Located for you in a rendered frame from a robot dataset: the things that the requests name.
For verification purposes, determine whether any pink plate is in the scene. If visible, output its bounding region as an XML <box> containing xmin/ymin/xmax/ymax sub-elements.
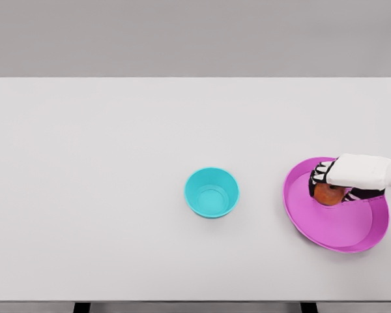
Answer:
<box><xmin>282</xmin><ymin>156</ymin><xmax>390</xmax><ymax>254</ymax></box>

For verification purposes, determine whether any red orange apple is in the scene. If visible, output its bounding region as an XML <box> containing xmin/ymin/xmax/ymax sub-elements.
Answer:
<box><xmin>313</xmin><ymin>183</ymin><xmax>345</xmax><ymax>207</ymax></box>

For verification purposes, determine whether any blue bowl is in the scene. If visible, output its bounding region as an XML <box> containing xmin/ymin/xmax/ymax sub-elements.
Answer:
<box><xmin>184</xmin><ymin>167</ymin><xmax>240</xmax><ymax>219</ymax></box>

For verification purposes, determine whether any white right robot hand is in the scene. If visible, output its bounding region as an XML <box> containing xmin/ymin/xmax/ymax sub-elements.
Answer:
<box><xmin>308</xmin><ymin>153</ymin><xmax>391</xmax><ymax>203</ymax></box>

